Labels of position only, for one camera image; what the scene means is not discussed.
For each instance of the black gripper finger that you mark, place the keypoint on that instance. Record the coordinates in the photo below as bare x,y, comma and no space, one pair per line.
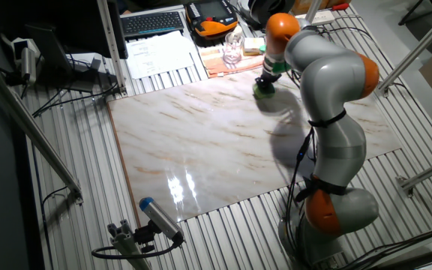
270,86
259,83

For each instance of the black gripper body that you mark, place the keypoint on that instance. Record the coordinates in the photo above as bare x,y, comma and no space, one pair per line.
267,78

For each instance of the green sponge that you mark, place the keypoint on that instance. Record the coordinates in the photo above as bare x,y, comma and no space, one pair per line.
264,92

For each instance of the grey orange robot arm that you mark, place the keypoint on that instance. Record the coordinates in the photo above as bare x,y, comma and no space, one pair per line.
336,86

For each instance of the white yellow sponge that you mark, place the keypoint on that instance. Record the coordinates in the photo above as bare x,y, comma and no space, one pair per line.
254,45

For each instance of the clear glass beaker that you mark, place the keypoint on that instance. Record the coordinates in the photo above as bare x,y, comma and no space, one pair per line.
233,50

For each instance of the orange striped cloth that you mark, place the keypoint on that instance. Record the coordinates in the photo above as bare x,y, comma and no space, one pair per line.
216,63

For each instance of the black round fan housing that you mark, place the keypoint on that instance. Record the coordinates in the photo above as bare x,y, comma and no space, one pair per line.
264,9

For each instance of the orange black teach pendant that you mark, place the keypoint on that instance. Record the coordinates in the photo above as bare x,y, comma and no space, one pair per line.
212,24

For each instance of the brown cardboard box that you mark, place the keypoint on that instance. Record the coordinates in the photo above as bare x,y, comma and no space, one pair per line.
298,5

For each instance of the white power strip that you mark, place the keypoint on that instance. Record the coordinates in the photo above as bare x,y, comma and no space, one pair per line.
324,17

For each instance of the printed white paper sheet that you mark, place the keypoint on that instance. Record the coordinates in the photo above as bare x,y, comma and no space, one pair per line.
159,56

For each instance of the black keyboard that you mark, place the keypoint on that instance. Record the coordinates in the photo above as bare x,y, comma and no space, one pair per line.
152,23

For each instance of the black computer monitor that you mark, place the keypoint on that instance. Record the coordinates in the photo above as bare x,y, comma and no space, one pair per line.
69,22

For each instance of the black monitor stand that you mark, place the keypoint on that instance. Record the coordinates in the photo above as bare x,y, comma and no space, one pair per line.
51,48

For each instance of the aluminium frame beam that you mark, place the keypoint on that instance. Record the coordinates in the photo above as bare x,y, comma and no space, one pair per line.
111,45
32,127
313,9
414,50
429,170

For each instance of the silver camera with blue cap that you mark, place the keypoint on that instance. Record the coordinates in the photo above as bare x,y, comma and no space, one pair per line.
159,217

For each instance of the aluminium camera mount profile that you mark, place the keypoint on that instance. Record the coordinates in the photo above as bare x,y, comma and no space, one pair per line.
126,243

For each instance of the grey camera on mount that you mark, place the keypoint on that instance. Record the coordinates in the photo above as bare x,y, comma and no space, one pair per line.
28,63

